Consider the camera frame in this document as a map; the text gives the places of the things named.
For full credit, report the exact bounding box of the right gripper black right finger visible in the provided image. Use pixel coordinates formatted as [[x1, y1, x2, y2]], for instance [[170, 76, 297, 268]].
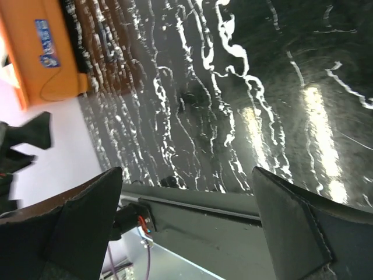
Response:
[[252, 167, 372, 279]]

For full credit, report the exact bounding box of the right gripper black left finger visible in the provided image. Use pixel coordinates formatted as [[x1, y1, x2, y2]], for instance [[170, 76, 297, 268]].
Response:
[[1, 167, 122, 279]]

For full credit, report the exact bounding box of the black marble pattern mat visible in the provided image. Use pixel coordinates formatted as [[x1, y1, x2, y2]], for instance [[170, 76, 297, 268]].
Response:
[[62, 1, 372, 207]]

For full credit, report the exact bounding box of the orange plastic laundry basket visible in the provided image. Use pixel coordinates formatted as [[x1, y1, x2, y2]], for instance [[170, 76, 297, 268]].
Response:
[[1, 1, 89, 110]]

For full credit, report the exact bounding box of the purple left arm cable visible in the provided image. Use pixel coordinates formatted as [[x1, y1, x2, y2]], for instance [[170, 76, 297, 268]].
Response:
[[107, 227, 152, 280]]

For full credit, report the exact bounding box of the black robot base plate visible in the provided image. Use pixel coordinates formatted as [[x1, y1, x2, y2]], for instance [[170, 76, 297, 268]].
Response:
[[121, 184, 275, 279]]

